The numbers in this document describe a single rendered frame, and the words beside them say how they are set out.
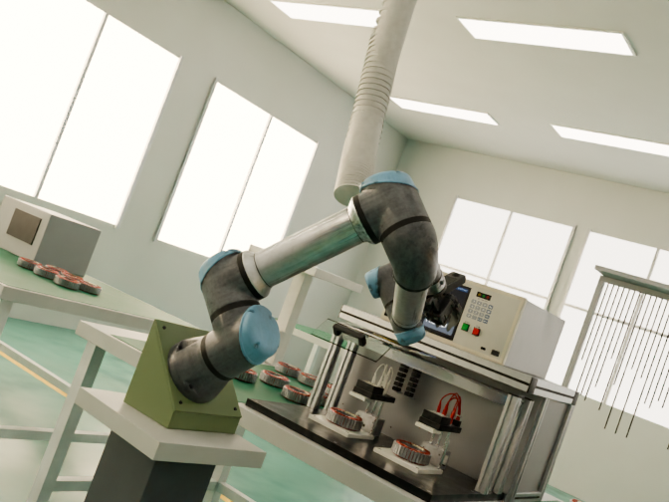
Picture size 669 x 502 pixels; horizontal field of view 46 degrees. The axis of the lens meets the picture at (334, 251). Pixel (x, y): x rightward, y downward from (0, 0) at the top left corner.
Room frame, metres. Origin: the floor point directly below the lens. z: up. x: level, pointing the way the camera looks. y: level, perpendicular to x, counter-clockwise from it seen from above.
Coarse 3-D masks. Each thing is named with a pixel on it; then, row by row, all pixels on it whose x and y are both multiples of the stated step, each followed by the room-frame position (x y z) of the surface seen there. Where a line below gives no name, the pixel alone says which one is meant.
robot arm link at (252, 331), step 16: (240, 304) 1.72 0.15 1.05; (256, 304) 1.75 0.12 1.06; (224, 320) 1.71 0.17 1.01; (240, 320) 1.69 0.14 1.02; (256, 320) 1.70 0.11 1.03; (272, 320) 1.75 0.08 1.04; (208, 336) 1.74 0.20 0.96; (224, 336) 1.70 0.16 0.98; (240, 336) 1.68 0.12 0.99; (256, 336) 1.68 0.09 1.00; (272, 336) 1.73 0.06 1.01; (208, 352) 1.72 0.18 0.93; (224, 352) 1.70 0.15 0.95; (240, 352) 1.69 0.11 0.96; (256, 352) 1.68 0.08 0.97; (272, 352) 1.71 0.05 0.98; (224, 368) 1.72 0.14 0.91; (240, 368) 1.72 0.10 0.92
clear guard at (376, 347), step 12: (324, 324) 2.32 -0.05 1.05; (324, 336) 2.27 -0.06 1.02; (336, 336) 2.26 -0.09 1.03; (348, 336) 2.26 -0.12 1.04; (372, 336) 2.25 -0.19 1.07; (348, 348) 2.21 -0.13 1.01; (360, 348) 2.21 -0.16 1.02; (372, 348) 2.20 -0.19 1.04; (384, 348) 2.19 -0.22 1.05; (408, 348) 2.34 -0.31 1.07; (372, 360) 2.16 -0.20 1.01
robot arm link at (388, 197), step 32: (384, 192) 1.65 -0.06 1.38; (416, 192) 1.67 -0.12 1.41; (320, 224) 1.71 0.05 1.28; (352, 224) 1.68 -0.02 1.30; (384, 224) 1.64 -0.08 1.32; (224, 256) 1.76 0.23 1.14; (256, 256) 1.75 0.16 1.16; (288, 256) 1.71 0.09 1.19; (320, 256) 1.71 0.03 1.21; (224, 288) 1.73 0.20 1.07; (256, 288) 1.73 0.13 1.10
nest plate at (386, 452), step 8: (376, 448) 2.19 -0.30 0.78; (384, 448) 2.22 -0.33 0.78; (384, 456) 2.17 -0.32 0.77; (392, 456) 2.16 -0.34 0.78; (400, 464) 2.14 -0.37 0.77; (408, 464) 2.12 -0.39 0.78; (416, 464) 2.16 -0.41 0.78; (416, 472) 2.11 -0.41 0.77; (424, 472) 2.14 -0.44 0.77; (432, 472) 2.17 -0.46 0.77; (440, 472) 2.21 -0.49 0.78
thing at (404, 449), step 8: (400, 440) 2.22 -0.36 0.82; (392, 448) 2.20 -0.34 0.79; (400, 448) 2.17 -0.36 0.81; (408, 448) 2.16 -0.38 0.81; (416, 448) 2.24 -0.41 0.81; (424, 448) 2.23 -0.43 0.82; (400, 456) 2.16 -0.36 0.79; (408, 456) 2.15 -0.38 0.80; (416, 456) 2.16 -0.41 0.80; (424, 456) 2.16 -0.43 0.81; (424, 464) 2.17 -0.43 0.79
